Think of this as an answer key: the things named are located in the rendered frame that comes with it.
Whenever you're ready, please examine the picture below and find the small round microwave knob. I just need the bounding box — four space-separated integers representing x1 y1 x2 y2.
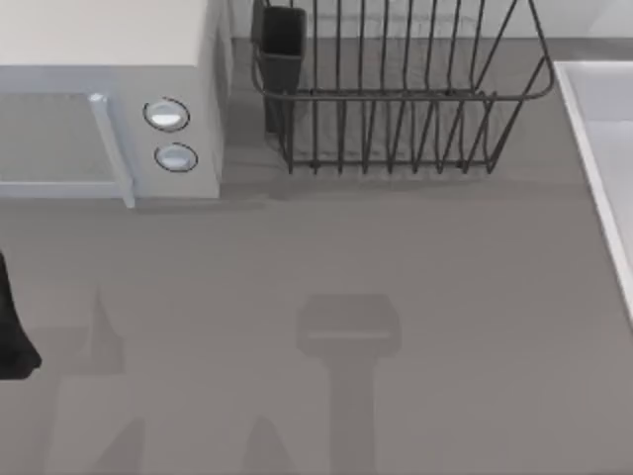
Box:
153 142 200 174

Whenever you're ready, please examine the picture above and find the large round microwave knob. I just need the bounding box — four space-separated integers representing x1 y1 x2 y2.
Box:
141 96 192 134

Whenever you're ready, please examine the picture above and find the black cutlery holder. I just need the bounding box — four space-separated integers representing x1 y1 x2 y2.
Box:
251 0 309 134

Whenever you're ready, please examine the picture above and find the pale microwave oven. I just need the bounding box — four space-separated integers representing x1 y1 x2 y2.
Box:
0 0 234 209

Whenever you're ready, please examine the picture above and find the microwave oven glass door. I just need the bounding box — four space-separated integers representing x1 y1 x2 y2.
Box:
0 91 136 209

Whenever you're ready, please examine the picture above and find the white sink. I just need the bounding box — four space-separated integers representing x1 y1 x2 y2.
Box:
552 60 633 333

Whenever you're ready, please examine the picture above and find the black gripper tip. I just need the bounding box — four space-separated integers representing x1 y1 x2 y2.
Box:
0 251 43 382

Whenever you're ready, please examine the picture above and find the dark wire dish rack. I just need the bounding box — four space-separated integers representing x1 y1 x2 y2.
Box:
250 0 554 176

